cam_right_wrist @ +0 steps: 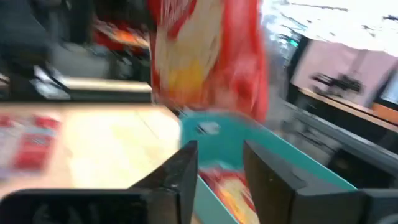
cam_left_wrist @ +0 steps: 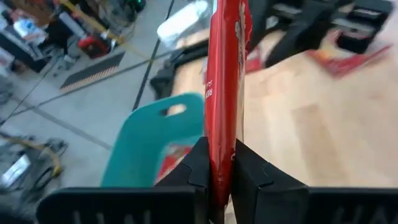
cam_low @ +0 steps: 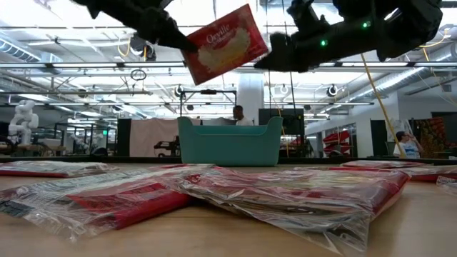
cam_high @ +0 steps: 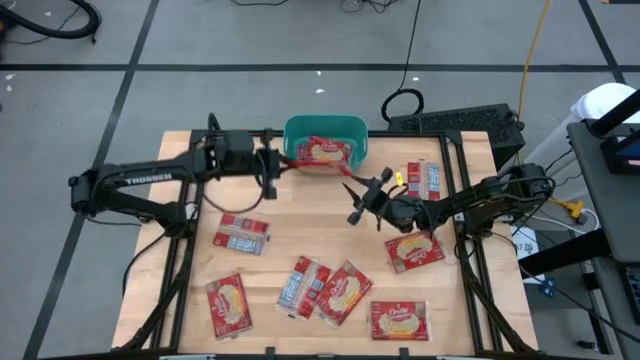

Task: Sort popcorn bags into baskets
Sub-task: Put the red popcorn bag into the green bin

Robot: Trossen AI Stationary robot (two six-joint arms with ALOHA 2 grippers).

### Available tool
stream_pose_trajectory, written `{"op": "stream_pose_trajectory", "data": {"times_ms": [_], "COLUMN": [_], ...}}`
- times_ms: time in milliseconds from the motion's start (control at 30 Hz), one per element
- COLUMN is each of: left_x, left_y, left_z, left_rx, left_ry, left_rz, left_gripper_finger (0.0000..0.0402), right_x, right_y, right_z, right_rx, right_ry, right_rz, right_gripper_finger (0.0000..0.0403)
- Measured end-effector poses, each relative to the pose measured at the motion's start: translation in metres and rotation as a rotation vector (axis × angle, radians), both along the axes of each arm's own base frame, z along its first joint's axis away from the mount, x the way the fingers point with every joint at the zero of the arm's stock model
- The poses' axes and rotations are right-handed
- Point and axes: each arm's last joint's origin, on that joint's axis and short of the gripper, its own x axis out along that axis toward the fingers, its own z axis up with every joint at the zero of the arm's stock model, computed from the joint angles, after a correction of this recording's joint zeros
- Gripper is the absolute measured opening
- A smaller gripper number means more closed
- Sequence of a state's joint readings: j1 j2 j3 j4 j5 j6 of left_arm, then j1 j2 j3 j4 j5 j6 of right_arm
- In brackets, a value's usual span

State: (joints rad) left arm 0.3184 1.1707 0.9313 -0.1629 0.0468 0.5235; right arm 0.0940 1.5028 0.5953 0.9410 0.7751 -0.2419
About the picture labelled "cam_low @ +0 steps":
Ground black aluminium table frame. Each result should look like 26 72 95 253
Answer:
0 155 457 166

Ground black screen panel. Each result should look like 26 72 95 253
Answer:
258 108 306 136

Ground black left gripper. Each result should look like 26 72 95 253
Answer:
135 6 199 53

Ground yellow hanging cable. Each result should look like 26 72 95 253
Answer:
359 53 407 158

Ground black upright panel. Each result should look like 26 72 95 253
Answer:
116 118 132 157

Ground black door panel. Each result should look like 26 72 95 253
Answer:
370 119 389 157

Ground person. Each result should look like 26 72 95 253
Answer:
231 104 255 126
393 131 425 160

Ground teal plastic basket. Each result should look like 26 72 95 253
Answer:
177 116 284 168

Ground beige partition panel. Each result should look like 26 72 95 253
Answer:
129 118 179 158

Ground black gantry frame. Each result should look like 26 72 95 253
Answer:
179 89 238 119

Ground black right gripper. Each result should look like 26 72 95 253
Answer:
253 0 379 73

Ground red Orville popcorn bag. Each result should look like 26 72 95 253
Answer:
0 167 196 243
435 175 457 197
181 3 269 86
153 164 411 257
341 160 431 169
406 166 457 183

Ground white humanoid robot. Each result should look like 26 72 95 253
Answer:
6 99 40 146

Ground patterned fabric hanging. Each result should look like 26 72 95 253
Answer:
413 117 447 158

